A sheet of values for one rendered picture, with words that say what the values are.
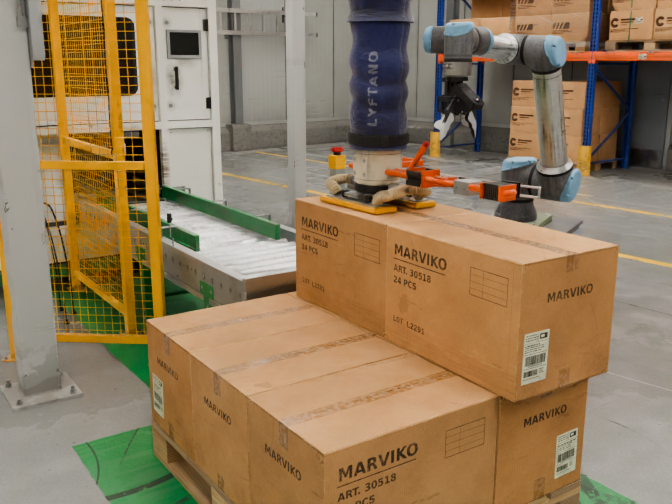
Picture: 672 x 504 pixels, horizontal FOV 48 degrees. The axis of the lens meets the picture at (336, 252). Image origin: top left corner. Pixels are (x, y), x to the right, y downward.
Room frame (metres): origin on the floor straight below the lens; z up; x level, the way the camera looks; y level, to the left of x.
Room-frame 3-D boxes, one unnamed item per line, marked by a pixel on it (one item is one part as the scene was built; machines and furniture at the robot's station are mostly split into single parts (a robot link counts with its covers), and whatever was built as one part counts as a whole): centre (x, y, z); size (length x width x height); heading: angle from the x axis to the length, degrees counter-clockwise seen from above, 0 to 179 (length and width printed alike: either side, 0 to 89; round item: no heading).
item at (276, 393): (2.43, -0.05, 0.34); 1.20 x 1.00 x 0.40; 34
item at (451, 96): (2.51, -0.38, 1.36); 0.09 x 0.08 x 0.12; 35
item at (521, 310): (2.30, -0.50, 0.74); 0.60 x 0.40 x 0.40; 33
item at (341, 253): (2.81, -0.17, 0.74); 0.60 x 0.40 x 0.40; 34
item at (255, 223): (4.58, 0.72, 0.60); 1.60 x 0.10 x 0.09; 34
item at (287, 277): (3.17, 0.09, 0.58); 0.70 x 0.03 x 0.06; 124
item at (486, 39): (2.60, -0.45, 1.53); 0.12 x 0.12 x 0.09; 52
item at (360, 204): (2.76, -0.08, 0.97); 0.34 x 0.10 x 0.05; 36
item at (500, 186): (2.33, -0.50, 1.07); 0.08 x 0.07 x 0.05; 36
